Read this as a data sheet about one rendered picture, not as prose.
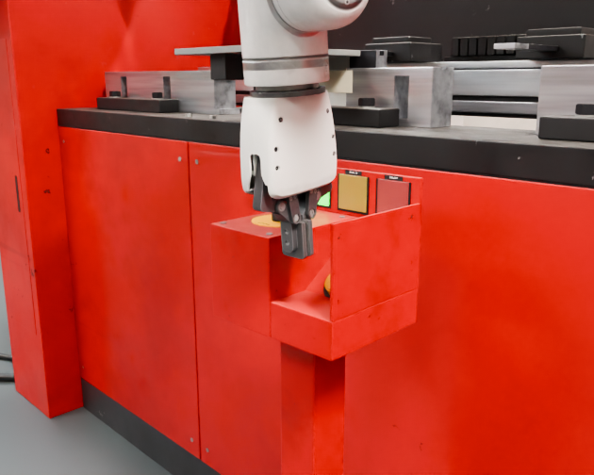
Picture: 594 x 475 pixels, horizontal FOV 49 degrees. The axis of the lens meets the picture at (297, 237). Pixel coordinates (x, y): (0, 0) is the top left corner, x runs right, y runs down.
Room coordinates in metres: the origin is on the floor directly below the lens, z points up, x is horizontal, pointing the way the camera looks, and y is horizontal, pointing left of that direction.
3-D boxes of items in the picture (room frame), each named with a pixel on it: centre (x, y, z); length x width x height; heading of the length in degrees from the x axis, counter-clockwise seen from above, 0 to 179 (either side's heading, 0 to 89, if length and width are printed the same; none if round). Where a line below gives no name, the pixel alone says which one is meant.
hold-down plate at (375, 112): (1.17, -0.05, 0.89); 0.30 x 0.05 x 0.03; 44
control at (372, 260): (0.76, -0.02, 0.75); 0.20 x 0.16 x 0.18; 46
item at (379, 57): (1.23, -0.08, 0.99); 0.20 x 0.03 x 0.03; 44
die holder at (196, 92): (1.64, 0.32, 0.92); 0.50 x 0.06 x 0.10; 44
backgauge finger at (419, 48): (1.36, -0.17, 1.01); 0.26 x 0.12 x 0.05; 134
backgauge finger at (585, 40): (1.12, -0.41, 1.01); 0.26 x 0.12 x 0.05; 134
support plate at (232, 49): (1.14, 0.05, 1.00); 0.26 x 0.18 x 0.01; 134
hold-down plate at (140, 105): (1.63, 0.40, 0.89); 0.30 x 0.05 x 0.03; 44
